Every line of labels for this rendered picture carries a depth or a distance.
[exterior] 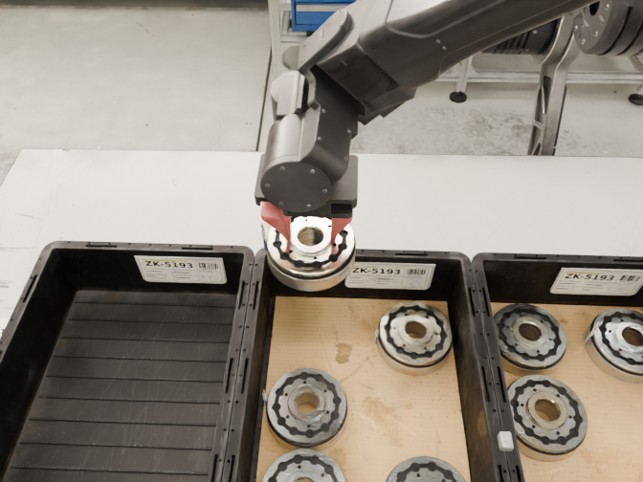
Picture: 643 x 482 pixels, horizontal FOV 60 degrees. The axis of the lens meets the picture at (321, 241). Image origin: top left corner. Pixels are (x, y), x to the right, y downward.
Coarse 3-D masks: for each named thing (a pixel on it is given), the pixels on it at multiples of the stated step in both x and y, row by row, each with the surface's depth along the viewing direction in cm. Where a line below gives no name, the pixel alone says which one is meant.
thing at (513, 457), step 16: (480, 256) 77; (496, 256) 77; (512, 256) 77; (528, 256) 77; (544, 256) 77; (560, 256) 77; (576, 256) 77; (592, 256) 77; (608, 256) 77; (624, 256) 77; (640, 256) 77; (480, 272) 75; (480, 288) 73; (480, 304) 72; (496, 336) 68; (496, 352) 67; (496, 368) 66; (496, 384) 64; (496, 400) 63; (512, 416) 62; (512, 432) 61; (512, 464) 58; (512, 480) 57
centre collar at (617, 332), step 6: (618, 324) 77; (624, 324) 77; (630, 324) 77; (636, 324) 77; (618, 330) 76; (636, 330) 77; (642, 330) 76; (618, 336) 76; (642, 336) 76; (618, 342) 75; (624, 342) 75; (624, 348) 75; (630, 348) 74; (636, 348) 74; (642, 348) 74
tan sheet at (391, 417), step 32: (288, 320) 82; (320, 320) 82; (352, 320) 82; (448, 320) 82; (288, 352) 78; (320, 352) 78; (352, 352) 78; (352, 384) 75; (384, 384) 75; (416, 384) 75; (448, 384) 75; (352, 416) 72; (384, 416) 72; (416, 416) 72; (448, 416) 72; (352, 448) 70; (384, 448) 70; (416, 448) 70; (448, 448) 70; (256, 480) 67; (352, 480) 67; (384, 480) 67
